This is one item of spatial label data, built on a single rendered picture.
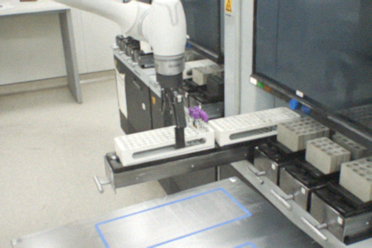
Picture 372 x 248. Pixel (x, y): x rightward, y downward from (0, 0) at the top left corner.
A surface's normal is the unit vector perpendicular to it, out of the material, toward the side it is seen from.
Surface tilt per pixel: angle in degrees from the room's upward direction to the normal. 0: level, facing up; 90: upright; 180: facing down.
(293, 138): 90
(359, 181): 90
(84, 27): 90
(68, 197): 0
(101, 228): 0
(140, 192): 0
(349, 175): 90
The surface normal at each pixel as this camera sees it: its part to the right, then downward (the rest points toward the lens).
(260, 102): 0.37, 0.36
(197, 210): -0.04, -0.92
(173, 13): 0.40, 0.12
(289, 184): -0.93, 0.18
